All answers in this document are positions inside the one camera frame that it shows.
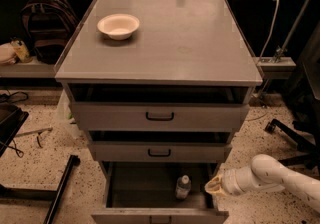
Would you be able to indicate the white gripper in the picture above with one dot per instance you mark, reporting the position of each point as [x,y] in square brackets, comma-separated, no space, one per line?
[229,181]

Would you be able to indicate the clear plastic water bottle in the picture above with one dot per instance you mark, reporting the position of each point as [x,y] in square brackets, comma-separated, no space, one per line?
[183,187]

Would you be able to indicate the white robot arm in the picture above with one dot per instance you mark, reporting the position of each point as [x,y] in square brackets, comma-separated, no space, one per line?
[265,173]

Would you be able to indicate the bottom grey drawer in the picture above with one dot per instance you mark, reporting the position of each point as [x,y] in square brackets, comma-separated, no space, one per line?
[144,193]

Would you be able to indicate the grey drawer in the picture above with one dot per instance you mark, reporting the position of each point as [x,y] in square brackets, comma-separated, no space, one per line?
[144,193]
[150,146]
[94,112]

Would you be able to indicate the grey metal drawer cabinet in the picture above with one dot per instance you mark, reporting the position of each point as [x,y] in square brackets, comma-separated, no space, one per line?
[188,51]

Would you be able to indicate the middle grey drawer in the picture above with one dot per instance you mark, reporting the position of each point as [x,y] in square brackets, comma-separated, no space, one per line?
[150,146]

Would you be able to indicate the top grey drawer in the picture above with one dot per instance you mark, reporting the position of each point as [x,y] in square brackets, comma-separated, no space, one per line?
[94,112]

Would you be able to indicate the small yellow bottle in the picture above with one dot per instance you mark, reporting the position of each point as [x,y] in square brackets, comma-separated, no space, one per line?
[21,50]

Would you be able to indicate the black office chair base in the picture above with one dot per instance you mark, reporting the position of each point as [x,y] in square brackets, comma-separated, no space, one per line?
[311,151]

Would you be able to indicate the grey metal diagonal rod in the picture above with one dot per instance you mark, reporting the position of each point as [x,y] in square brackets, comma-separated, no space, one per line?
[281,50]

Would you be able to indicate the white paper bowl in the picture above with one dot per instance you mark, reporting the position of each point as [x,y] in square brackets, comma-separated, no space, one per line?
[118,26]

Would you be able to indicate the dark brown backpack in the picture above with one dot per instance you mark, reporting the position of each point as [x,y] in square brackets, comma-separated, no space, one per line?
[49,25]

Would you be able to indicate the white cloth item on shelf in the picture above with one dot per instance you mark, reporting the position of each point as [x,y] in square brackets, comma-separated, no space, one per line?
[7,54]

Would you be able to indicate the black table leg frame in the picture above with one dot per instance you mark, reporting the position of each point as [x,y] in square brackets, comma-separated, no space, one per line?
[53,196]

